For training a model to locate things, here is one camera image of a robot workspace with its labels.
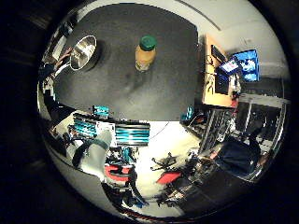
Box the open laptop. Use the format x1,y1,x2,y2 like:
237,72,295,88
214,60,241,96

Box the flat red object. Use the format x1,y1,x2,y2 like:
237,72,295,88
155,171,182,185

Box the red and black chair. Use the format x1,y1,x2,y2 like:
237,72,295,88
104,163,135,183

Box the orange juice bottle green cap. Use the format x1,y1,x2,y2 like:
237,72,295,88
134,35,158,73

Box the wooden desk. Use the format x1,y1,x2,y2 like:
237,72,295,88
201,33,239,109

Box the teal striped rack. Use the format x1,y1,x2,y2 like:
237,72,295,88
114,122,151,147
69,113,101,138

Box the seated person in dark shirt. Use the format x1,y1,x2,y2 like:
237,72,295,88
211,124,275,181

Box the metal shelf unit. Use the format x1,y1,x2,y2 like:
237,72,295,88
232,92,289,150

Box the blue lit monitor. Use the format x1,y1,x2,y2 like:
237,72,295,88
233,49,261,82

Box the shiny steel pot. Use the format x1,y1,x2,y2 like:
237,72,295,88
54,35,100,77

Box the small teal striped box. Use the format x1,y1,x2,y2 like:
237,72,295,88
181,105,195,121
92,105,110,119

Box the black keyboard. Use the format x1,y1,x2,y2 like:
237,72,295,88
210,44,228,63

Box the black star chair base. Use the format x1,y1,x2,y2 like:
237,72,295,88
149,151,181,172

